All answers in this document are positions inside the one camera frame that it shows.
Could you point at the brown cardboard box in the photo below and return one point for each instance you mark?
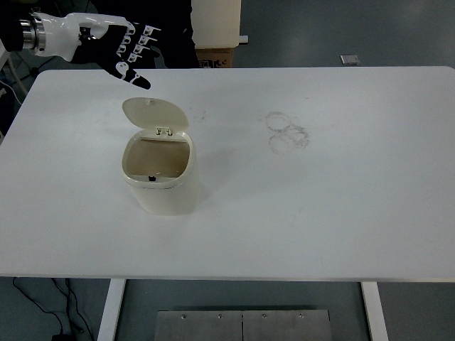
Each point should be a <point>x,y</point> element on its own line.
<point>215,57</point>

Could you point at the white right table leg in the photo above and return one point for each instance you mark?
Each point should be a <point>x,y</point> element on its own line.
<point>374,312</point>

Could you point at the grey floor plate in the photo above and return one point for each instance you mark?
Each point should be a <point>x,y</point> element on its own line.
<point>350,59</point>

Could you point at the large cream bin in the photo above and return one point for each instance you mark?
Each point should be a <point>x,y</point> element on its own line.
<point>216,24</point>

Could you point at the white left table leg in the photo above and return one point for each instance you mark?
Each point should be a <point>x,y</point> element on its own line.
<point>112,309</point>

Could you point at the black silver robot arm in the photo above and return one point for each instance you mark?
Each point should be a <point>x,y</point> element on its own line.
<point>16,33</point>

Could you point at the white table leg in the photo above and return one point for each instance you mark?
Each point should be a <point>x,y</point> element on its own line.
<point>112,309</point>
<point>374,312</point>

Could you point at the cream trash can body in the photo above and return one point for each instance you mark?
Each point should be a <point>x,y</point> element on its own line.
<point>162,172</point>

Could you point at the cream trash can lid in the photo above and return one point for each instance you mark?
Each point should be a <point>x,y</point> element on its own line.
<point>156,115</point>

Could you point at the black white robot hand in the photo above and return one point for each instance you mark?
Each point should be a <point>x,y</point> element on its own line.
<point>95,38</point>

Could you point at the person in dark trousers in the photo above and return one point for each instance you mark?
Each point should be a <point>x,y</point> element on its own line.
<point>176,45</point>

